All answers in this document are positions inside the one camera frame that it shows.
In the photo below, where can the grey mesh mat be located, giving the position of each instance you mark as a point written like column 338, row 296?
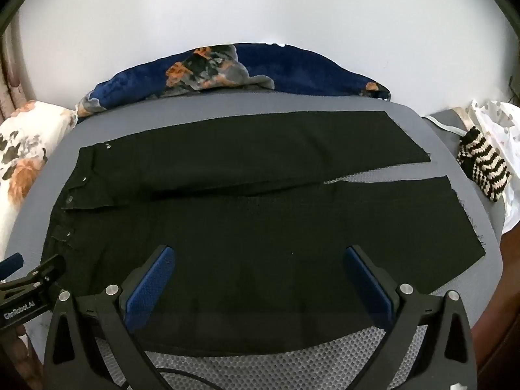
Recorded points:
column 443, row 150

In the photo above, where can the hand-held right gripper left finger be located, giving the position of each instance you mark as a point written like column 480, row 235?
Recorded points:
column 150, row 288

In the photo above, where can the black pants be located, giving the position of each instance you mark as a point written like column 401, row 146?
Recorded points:
column 243, row 219

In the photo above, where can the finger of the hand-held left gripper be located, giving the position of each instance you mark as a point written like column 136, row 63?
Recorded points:
column 44, row 271
column 12, row 265

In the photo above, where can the black and cream striped knit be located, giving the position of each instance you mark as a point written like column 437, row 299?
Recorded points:
column 483, row 166

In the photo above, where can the white floral pillow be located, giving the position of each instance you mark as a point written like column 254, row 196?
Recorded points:
column 24, row 150

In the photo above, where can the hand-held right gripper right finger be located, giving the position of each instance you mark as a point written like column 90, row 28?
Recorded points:
column 365, row 284

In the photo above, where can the white dotted cloth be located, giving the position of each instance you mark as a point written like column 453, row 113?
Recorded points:
column 499, row 122

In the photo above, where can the pinkish brown curtain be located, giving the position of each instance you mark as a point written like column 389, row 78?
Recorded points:
column 10, row 85

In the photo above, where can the blue floral blanket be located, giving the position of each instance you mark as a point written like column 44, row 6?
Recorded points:
column 292, row 69

